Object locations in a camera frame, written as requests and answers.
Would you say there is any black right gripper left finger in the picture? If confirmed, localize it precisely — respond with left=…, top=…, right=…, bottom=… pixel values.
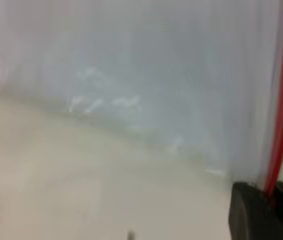
left=228, top=181, right=274, bottom=240

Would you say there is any clear plastic red zipper bag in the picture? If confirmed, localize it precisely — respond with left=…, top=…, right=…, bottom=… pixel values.
left=0, top=0, right=283, bottom=198

